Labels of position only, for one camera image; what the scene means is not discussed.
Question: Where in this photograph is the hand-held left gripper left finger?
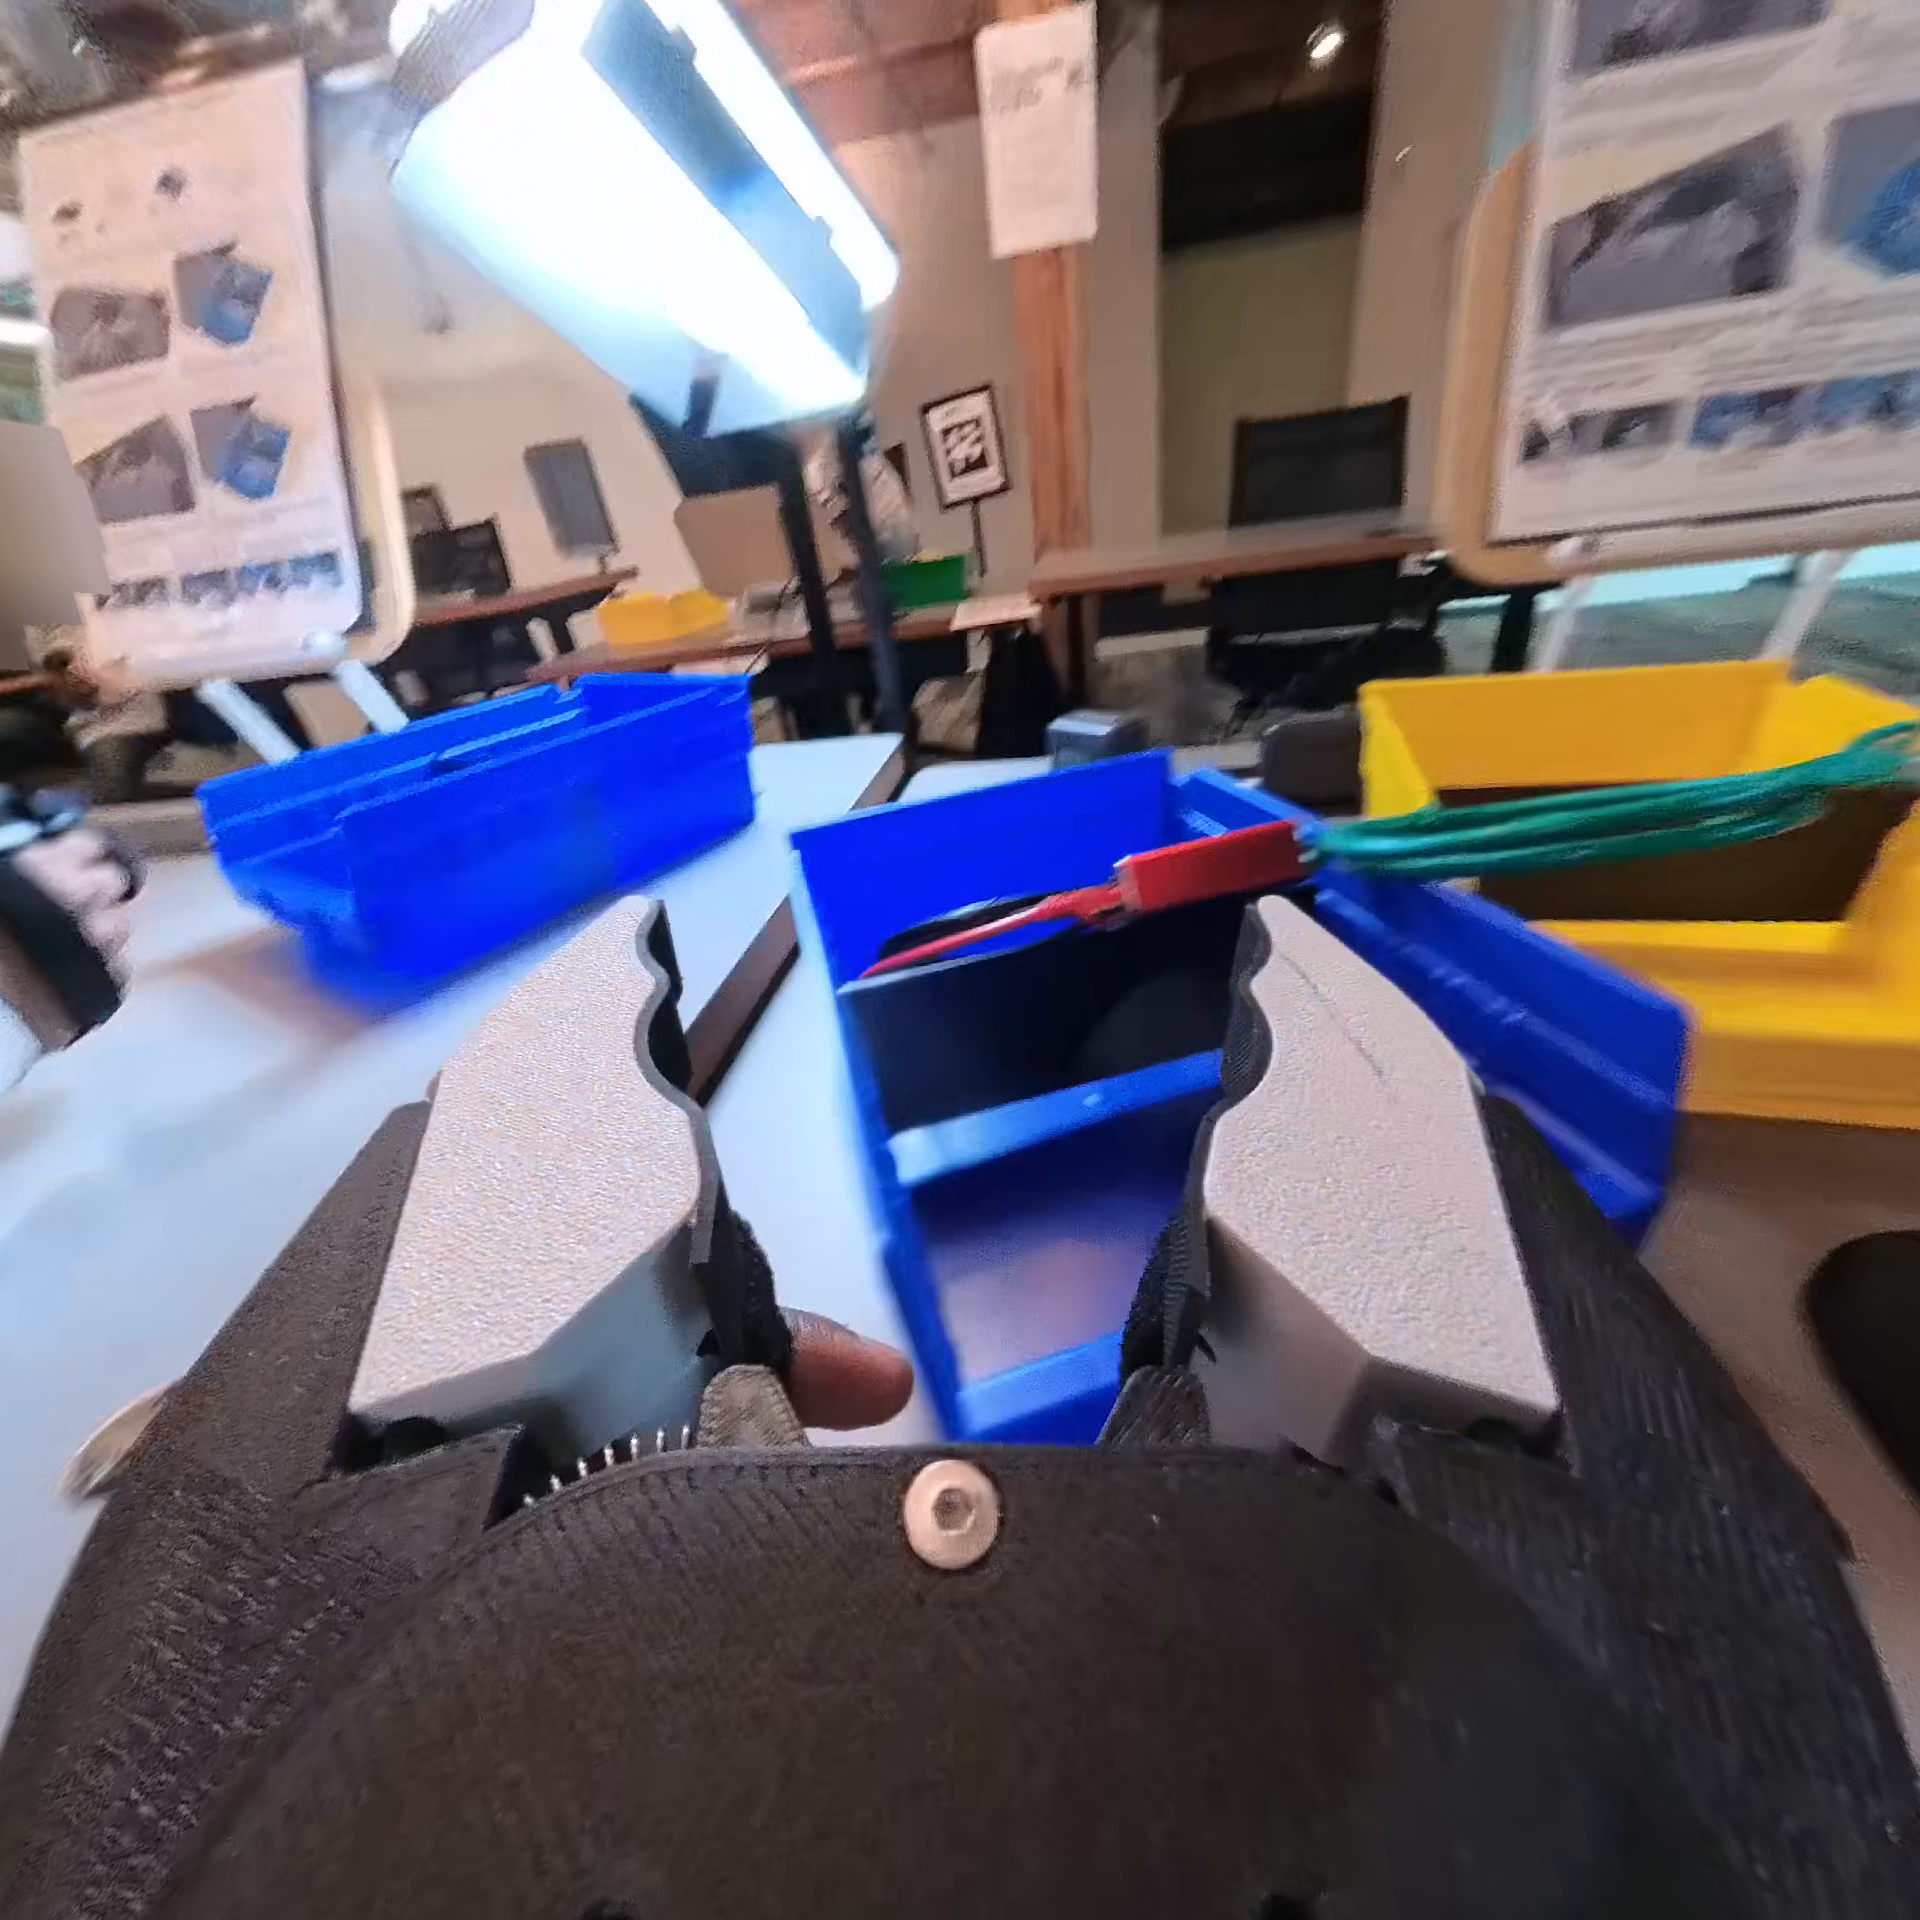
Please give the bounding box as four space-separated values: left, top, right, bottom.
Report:
348 896 799 1466

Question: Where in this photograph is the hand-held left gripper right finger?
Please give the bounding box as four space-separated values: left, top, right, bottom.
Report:
1103 896 1562 1466

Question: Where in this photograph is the red ethernet splitter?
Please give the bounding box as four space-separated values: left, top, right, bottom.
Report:
1114 822 1315 917

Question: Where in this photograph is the green ethernet cable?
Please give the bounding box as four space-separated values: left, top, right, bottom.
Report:
1303 723 1920 886

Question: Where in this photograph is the yellow plastic bin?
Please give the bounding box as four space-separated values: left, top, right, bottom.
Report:
1358 661 1920 1130
594 587 737 649

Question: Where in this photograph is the red ethernet cable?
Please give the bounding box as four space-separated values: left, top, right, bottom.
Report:
857 883 1128 982

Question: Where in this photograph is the blue plastic bin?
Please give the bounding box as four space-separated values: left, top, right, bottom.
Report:
791 751 1689 1445
195 672 756 986

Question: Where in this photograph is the grey desk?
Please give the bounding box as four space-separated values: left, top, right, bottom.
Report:
0 731 1920 1771

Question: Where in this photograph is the dark grey power adapter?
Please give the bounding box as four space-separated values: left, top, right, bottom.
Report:
1260 711 1367 813

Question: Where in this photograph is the wooden office table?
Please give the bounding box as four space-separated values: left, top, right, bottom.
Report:
526 597 1046 737

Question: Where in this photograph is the black office chair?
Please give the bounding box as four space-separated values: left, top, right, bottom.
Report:
1204 394 1419 711

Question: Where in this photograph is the framed black-white tag poster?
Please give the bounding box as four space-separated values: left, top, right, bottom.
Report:
919 384 1010 513

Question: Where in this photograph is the light panel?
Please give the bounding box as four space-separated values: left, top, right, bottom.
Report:
386 0 905 441

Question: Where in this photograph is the white paper sheet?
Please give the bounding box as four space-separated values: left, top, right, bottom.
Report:
971 5 1103 262

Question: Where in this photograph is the instruction board with wooden frame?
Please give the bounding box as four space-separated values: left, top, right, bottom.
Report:
12 57 418 688
1432 0 1920 591

